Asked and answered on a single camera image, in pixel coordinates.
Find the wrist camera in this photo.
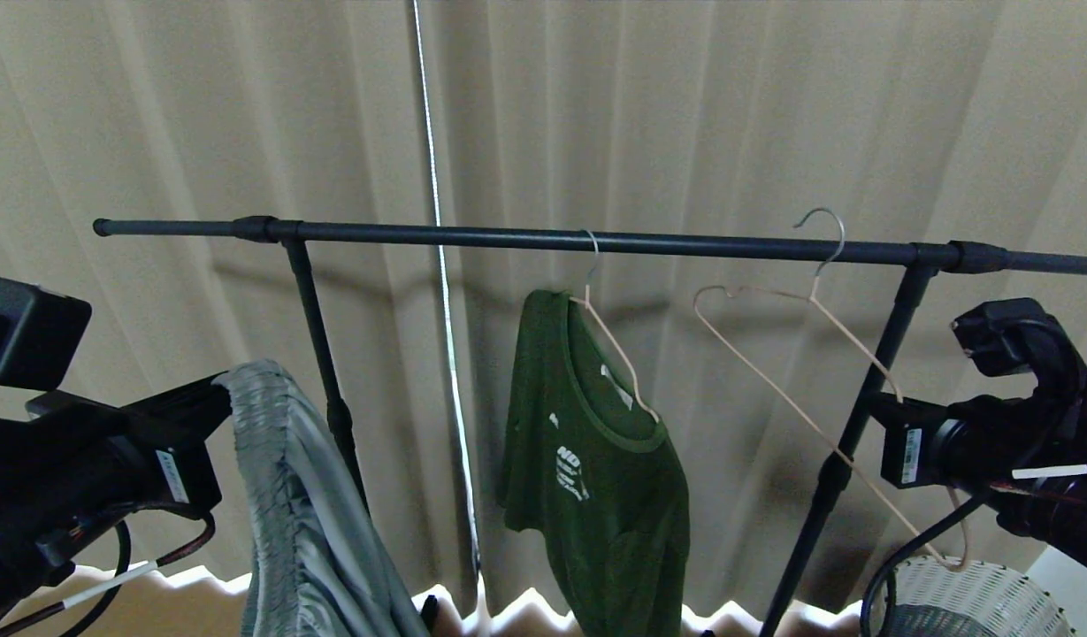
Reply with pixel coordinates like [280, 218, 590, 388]
[950, 298, 1087, 403]
[0, 276, 93, 390]

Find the green printed shirt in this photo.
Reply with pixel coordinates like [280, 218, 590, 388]
[497, 289, 691, 637]

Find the beige curtain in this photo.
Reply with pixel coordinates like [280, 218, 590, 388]
[0, 0, 1087, 620]

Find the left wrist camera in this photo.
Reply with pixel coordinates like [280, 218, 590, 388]
[0, 276, 93, 390]

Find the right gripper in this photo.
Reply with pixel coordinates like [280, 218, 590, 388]
[879, 394, 1039, 489]

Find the pink clothes hanger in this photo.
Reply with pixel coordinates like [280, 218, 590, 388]
[692, 208, 973, 572]
[568, 230, 661, 424]

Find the pale grey garment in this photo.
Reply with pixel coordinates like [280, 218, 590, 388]
[216, 360, 429, 637]

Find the black clothes rack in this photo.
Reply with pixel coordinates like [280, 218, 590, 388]
[92, 215, 1087, 637]

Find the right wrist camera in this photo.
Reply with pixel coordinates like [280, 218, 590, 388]
[950, 298, 1087, 403]

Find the white laundry basket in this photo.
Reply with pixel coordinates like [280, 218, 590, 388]
[861, 556, 1079, 637]

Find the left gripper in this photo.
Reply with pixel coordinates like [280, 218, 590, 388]
[0, 389, 224, 602]

